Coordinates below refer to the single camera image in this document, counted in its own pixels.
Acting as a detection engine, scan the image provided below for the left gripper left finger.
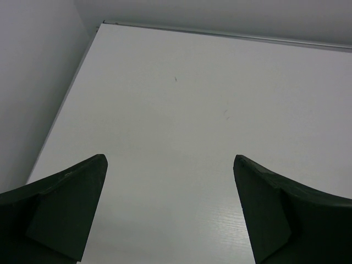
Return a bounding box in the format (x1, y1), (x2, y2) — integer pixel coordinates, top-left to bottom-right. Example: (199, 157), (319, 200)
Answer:
(1, 154), (107, 263)

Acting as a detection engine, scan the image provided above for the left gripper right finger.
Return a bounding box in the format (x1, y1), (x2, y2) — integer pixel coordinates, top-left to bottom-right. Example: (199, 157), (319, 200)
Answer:
(233, 155), (351, 263)

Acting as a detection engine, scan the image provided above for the aluminium rail at table back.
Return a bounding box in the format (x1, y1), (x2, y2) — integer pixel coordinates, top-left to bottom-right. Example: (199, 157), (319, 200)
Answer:
(102, 20), (351, 53)

